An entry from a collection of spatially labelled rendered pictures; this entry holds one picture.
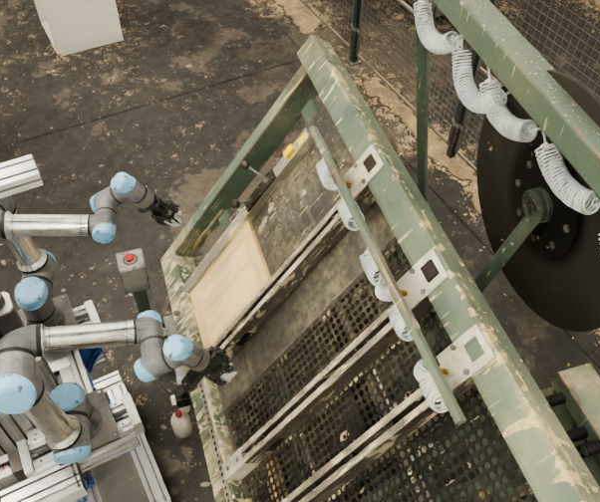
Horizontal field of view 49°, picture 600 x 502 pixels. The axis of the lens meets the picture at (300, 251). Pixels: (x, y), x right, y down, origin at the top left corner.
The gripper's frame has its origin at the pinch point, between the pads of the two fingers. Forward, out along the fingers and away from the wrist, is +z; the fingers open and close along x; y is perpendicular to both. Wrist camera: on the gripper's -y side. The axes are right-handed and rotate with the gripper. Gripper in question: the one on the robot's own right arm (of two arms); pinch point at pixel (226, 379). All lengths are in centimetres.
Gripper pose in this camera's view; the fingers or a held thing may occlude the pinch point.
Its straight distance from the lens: 223.5
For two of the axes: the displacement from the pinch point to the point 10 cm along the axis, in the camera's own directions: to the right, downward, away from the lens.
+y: 7.9, -6.1, -0.7
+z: 3.9, 4.1, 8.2
